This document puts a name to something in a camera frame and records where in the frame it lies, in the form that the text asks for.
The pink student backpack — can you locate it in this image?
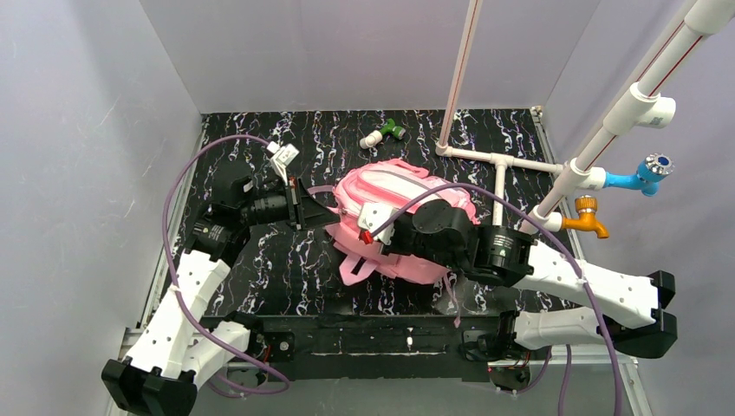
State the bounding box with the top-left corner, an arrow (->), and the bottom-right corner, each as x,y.
307,159 -> 480,329

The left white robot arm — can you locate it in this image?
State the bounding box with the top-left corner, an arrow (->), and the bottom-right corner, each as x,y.
101,177 -> 340,415

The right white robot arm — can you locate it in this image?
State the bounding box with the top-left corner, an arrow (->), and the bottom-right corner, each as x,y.
364,199 -> 679,359

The green and white faucet toy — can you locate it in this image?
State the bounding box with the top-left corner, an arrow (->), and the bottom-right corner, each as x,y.
359,118 -> 406,149

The orange tap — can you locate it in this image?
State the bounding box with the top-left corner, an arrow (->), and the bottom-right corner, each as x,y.
561,195 -> 609,239

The blue tap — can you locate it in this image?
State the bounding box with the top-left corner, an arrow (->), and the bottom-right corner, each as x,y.
603,153 -> 674,197

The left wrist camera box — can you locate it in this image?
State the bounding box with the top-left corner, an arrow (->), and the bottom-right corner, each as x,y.
266,142 -> 300,184

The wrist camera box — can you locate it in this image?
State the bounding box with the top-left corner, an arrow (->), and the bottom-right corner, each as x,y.
357,203 -> 397,245
266,142 -> 300,184

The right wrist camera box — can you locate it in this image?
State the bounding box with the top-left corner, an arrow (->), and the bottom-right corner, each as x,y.
357,203 -> 397,245

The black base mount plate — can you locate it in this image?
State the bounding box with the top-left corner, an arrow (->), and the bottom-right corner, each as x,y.
246,314 -> 549,382

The aluminium rail frame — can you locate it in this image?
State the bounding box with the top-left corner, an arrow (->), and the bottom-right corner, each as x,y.
106,324 -> 653,416

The white PVC pipe frame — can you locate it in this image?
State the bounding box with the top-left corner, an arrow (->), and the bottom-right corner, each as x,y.
435,0 -> 735,236

